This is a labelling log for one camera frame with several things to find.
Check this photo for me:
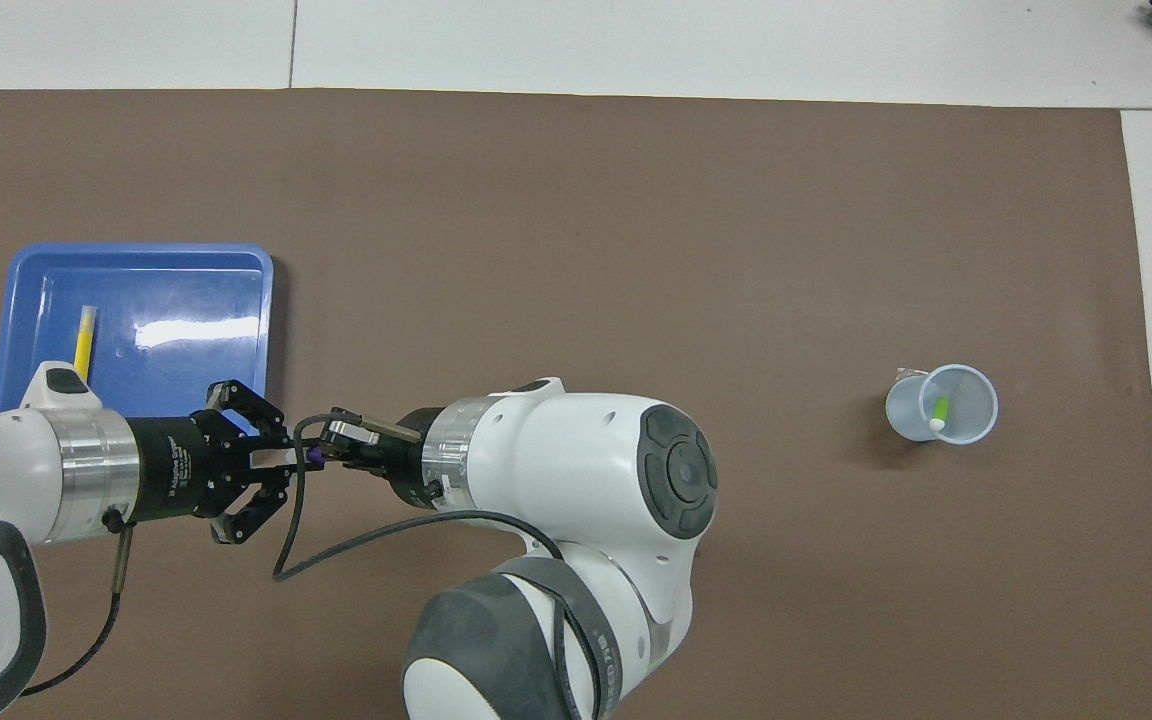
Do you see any yellow highlighter pen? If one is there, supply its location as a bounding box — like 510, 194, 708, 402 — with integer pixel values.
74, 306, 98, 386

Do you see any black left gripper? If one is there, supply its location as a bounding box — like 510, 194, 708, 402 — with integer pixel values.
126, 380, 299, 546

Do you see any large brown table mat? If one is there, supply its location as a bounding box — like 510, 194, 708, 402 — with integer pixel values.
0, 88, 1152, 720

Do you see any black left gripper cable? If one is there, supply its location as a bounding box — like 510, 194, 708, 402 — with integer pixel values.
21, 520, 137, 698

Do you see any blue plastic tray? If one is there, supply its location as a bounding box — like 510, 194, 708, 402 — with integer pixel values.
0, 243, 275, 421

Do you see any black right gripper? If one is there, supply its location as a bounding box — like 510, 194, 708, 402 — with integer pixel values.
319, 406, 437, 511

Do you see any translucent plastic cup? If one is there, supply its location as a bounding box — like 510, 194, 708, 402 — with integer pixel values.
884, 364, 1000, 446

